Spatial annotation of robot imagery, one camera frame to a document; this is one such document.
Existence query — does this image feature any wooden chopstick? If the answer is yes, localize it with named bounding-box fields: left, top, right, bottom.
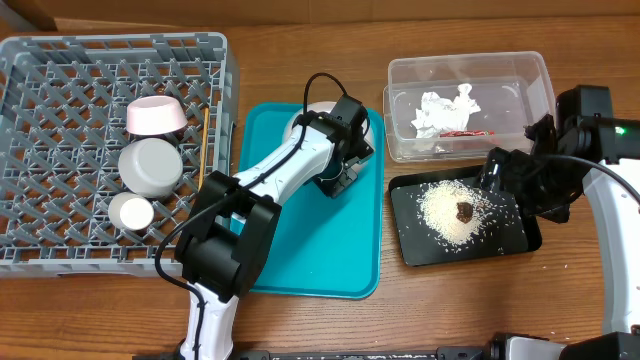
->
left=198, top=107, right=210, bottom=189

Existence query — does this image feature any clear plastic bin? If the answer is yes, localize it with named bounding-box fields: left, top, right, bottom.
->
left=383, top=51, right=555, bottom=163

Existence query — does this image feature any large white round plate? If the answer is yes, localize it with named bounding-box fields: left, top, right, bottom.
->
left=282, top=101, right=375, bottom=174

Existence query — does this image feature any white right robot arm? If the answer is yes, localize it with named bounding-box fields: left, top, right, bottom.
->
left=474, top=114, right=639, bottom=360

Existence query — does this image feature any brown food scrap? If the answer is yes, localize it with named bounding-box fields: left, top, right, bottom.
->
left=456, top=202, right=474, bottom=224

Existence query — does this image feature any white napkin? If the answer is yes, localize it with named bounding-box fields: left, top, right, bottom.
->
left=411, top=83, right=481, bottom=138

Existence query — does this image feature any grey plastic dish rack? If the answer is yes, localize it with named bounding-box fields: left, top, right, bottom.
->
left=1, top=32, right=239, bottom=278

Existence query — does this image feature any pink bowl with rice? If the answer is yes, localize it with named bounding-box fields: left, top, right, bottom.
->
left=126, top=95, right=187, bottom=136

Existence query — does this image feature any teal plastic tray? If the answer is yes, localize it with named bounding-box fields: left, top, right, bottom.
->
left=252, top=110, right=385, bottom=299

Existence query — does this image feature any grey shallow bowl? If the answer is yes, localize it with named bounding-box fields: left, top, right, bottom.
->
left=118, top=138, right=183, bottom=198

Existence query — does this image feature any white paper cup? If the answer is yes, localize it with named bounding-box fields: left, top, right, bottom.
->
left=108, top=192, right=154, bottom=231

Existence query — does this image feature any black plastic tray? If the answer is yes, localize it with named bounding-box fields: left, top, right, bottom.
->
left=388, top=165, right=542, bottom=267

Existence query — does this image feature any pile of rice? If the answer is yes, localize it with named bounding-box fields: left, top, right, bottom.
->
left=417, top=180, right=496, bottom=248

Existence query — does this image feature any red snack wrapper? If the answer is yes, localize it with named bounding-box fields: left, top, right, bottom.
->
left=439, top=130, right=495, bottom=138

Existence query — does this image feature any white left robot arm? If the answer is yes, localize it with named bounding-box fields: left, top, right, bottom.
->
left=164, top=106, right=374, bottom=359

